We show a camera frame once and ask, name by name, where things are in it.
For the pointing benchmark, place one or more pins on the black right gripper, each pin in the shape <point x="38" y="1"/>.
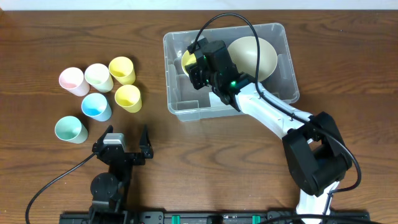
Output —
<point x="195" y="76"/>

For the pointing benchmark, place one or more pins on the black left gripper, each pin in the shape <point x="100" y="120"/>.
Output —
<point x="130" y="156"/>

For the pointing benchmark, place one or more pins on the yellow small bowl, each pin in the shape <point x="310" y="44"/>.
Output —
<point x="187" y="59"/>

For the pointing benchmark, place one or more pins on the large beige bowl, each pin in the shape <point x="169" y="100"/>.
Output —
<point x="243" y="53"/>

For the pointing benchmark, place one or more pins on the light blue plastic cup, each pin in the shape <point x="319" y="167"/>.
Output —
<point x="96" y="106"/>

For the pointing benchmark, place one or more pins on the yellow plastic cup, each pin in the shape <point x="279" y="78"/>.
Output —
<point x="129" y="98"/>
<point x="122" y="69"/>

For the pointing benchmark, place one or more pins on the clear plastic storage bin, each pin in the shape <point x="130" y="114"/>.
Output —
<point x="189" y="104"/>

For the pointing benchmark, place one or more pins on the mint green plastic cup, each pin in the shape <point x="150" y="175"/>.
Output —
<point x="71" y="129"/>

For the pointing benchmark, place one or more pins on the cream white plastic cup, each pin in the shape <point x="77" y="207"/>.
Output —
<point x="98" y="76"/>

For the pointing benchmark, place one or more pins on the pink plastic cup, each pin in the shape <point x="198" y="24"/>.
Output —
<point x="73" y="80"/>

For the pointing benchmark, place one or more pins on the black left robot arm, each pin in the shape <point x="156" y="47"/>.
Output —
<point x="110" y="189"/>

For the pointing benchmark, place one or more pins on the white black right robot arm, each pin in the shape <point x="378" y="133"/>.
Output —
<point x="316" y="155"/>

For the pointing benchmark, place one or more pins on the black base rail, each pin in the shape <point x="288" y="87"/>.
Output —
<point x="158" y="217"/>

